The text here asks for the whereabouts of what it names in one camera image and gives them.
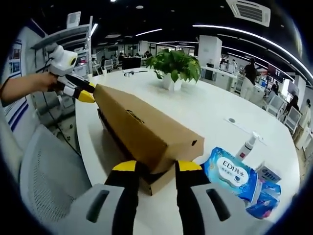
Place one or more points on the white mesh office chair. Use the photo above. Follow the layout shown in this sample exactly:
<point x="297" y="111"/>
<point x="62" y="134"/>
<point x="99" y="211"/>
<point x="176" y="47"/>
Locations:
<point x="275" y="105"/>
<point x="293" y="120"/>

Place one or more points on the grey metal shelf rack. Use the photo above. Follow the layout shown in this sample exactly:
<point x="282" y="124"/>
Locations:
<point x="73" y="30"/>

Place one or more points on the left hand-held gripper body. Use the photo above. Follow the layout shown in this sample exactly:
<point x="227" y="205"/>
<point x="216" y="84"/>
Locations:
<point x="62" y="62"/>

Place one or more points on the ceiling air conditioner vent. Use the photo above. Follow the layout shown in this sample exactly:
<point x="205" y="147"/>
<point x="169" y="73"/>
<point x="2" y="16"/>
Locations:
<point x="249" y="11"/>

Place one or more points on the grey mesh office chair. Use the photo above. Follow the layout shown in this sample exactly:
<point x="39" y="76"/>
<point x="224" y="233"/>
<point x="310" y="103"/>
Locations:
<point x="49" y="171"/>

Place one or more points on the black pen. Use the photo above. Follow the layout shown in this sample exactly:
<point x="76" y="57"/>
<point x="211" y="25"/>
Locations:
<point x="140" y="71"/>

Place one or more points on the curved ceiling light strip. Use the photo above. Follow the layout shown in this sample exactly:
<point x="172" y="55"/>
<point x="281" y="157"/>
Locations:
<point x="207" y="26"/>

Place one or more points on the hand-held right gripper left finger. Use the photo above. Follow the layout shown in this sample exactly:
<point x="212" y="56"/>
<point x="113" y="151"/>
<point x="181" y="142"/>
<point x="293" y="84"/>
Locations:
<point x="122" y="203"/>

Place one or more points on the brown cardboard shoe box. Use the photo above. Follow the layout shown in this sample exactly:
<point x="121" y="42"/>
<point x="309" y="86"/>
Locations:
<point x="137" y="127"/>

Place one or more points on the green potted plant white pot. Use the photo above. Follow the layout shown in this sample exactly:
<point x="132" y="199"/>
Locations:
<point x="173" y="63"/>

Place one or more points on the small blue soft pack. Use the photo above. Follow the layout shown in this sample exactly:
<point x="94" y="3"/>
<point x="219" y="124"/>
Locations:
<point x="266" y="200"/>

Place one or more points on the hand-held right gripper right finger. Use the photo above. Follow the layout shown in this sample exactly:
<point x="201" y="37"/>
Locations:
<point x="188" y="205"/>

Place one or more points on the wall display screen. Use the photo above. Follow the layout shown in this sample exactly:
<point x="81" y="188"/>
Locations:
<point x="275" y="71"/>

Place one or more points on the blue white-label soft wipes pack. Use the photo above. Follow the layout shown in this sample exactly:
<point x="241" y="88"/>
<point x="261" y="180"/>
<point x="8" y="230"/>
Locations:
<point x="227" y="171"/>

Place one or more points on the white spray bottle red label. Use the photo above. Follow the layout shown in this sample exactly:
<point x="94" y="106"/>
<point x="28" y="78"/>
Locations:
<point x="247" y="147"/>

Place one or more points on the small white box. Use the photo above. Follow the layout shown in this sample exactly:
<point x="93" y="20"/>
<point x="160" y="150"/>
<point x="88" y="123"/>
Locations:
<point x="270" y="174"/>

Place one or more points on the white appliance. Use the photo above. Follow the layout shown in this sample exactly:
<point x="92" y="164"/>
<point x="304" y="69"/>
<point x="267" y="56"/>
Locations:
<point x="73" y="19"/>

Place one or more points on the person's left hand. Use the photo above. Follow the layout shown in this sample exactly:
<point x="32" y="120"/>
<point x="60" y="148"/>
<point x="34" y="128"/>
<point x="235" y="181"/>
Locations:
<point x="45" y="82"/>

